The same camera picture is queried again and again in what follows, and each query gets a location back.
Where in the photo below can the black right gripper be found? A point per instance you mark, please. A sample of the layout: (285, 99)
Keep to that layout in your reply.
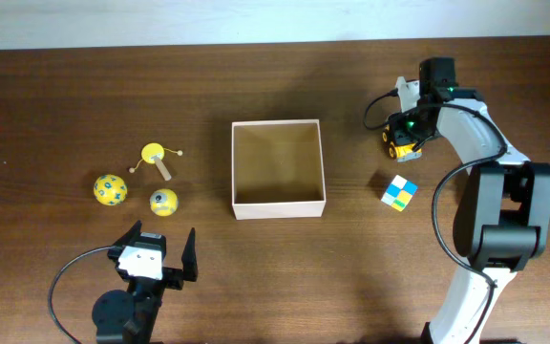
(409, 132)

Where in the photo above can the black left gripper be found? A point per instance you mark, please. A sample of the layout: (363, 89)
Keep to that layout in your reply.
(176, 276)

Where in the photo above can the yellow toy truck grey cab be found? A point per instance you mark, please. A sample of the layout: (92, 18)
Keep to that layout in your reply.
(400, 143)

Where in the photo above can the multicoloured puzzle cube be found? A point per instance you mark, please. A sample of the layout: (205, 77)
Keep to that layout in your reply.
(399, 193)

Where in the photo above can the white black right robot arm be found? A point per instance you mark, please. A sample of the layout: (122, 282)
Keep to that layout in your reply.
(503, 216)

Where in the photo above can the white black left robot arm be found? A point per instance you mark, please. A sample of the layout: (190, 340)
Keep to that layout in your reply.
(129, 316)

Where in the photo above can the yellow minion ball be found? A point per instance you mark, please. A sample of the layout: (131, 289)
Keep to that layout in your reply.
(164, 202)

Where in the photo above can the yellow ball blue letters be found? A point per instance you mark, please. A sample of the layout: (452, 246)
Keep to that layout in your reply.
(110, 190)

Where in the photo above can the yellow wooden rattle drum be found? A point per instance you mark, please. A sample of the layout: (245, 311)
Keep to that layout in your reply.
(153, 153)

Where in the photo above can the white cardboard box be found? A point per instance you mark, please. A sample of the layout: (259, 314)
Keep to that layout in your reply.
(277, 169)

